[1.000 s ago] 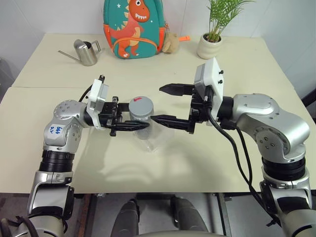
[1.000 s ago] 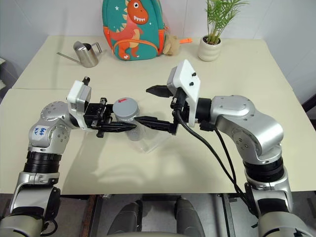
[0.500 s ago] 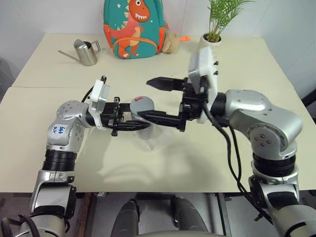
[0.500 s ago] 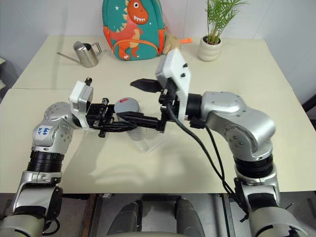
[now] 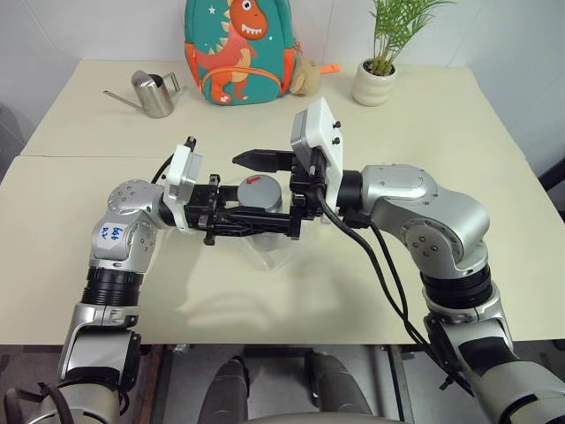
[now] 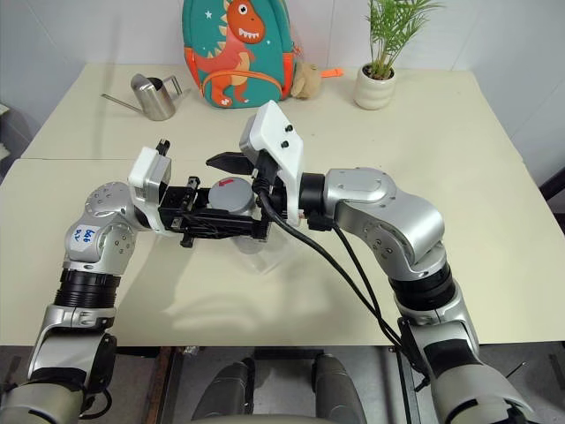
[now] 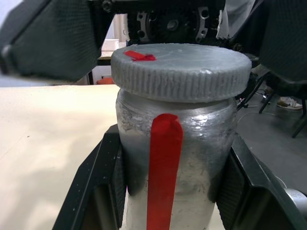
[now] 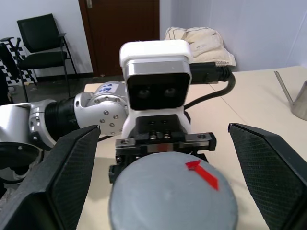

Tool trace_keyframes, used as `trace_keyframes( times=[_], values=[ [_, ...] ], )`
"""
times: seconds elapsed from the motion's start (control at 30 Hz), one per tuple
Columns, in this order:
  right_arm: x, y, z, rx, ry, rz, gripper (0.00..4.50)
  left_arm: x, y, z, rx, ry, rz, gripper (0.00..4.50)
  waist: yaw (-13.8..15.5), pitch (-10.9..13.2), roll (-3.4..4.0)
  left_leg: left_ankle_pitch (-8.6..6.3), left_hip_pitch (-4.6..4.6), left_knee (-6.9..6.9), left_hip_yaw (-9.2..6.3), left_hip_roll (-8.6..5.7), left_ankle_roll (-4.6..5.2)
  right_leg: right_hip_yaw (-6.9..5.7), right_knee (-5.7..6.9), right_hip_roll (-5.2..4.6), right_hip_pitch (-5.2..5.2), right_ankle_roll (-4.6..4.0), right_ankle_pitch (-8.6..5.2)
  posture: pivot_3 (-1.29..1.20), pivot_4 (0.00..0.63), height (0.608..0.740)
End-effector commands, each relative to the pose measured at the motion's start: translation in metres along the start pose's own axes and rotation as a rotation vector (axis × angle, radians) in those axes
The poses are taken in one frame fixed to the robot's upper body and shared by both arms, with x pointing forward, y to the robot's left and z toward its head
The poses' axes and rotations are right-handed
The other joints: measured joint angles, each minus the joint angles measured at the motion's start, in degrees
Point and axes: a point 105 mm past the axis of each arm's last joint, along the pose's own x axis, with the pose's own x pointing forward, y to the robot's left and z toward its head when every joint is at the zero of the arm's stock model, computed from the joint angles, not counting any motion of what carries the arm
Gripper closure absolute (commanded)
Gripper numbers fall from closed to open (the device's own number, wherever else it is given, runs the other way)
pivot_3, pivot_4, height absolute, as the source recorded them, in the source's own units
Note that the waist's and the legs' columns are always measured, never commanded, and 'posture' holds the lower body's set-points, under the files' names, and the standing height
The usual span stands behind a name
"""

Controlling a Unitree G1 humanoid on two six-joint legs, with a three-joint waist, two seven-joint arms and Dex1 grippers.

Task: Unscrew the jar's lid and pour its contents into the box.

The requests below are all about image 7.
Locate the white sneaker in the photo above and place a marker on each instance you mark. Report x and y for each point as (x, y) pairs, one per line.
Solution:
(289, 102)

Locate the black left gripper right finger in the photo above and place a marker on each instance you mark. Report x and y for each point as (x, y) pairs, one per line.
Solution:
(251, 191)

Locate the black chair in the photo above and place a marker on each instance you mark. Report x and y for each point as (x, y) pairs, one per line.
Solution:
(280, 82)

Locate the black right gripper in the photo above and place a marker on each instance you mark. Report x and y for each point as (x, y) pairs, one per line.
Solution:
(172, 24)

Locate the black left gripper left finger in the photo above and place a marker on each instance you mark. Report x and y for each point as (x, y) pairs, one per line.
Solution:
(96, 182)

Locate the clear plastic jar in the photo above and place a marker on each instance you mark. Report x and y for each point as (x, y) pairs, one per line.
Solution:
(204, 153)

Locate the grey ribbed jar lid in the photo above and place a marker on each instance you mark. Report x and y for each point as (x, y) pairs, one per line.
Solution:
(182, 72)

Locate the white box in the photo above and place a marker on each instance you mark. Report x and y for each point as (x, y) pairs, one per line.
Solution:
(110, 45)

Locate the orange object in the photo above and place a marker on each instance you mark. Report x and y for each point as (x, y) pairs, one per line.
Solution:
(105, 81)

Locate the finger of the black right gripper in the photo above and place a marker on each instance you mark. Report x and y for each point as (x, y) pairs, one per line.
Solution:
(52, 40)
(287, 38)

